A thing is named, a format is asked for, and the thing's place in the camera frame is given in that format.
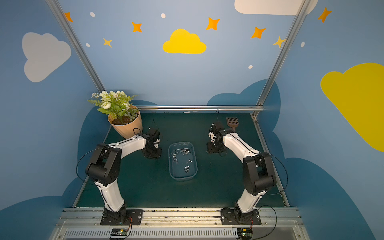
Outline left small circuit board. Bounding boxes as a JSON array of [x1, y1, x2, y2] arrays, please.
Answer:
[[110, 229, 129, 238]]

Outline translucent blue storage box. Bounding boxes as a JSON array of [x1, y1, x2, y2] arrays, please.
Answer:
[[168, 142, 198, 182]]

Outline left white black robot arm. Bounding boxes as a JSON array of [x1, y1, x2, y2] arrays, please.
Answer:
[[85, 129, 162, 226]]

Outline terracotta flower pot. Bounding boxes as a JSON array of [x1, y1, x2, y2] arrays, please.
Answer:
[[108, 106, 143, 139]]

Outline right small circuit board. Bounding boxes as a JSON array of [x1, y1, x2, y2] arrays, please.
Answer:
[[237, 228, 253, 240]]

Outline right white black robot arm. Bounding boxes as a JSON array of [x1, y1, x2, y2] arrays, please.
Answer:
[[207, 122, 277, 223]]

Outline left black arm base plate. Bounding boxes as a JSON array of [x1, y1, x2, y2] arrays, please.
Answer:
[[100, 209, 144, 226]]

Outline small circuit board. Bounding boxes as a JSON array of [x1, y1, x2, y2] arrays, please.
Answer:
[[237, 228, 253, 240], [110, 229, 129, 238]]

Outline artificial white flower plant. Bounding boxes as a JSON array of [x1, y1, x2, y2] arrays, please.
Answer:
[[87, 91, 139, 125]]

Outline brown slotted scoop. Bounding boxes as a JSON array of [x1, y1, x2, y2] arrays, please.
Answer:
[[227, 117, 239, 132]]

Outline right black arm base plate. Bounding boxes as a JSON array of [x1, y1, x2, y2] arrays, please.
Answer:
[[220, 208, 262, 225]]

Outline aluminium front rail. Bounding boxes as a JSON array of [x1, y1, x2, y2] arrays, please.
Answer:
[[50, 207, 310, 240]]

